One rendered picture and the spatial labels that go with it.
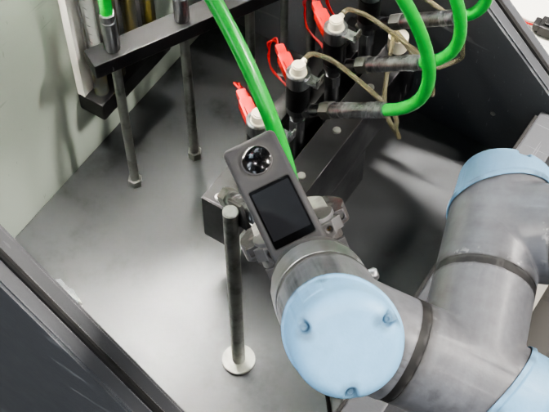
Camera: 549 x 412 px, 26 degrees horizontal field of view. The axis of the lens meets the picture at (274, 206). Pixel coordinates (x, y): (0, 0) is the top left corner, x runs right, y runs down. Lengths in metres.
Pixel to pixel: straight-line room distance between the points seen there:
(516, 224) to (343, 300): 0.17
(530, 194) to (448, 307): 0.11
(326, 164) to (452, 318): 0.62
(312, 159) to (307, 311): 0.67
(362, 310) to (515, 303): 0.13
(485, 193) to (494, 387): 0.15
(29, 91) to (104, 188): 0.22
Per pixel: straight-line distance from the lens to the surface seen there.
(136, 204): 1.57
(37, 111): 1.47
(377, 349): 0.77
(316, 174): 1.41
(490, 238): 0.86
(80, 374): 1.12
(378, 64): 1.37
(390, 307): 0.77
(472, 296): 0.84
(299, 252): 0.87
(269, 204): 0.94
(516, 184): 0.89
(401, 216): 1.56
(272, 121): 1.00
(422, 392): 0.81
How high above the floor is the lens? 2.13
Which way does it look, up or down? 56 degrees down
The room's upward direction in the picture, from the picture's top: straight up
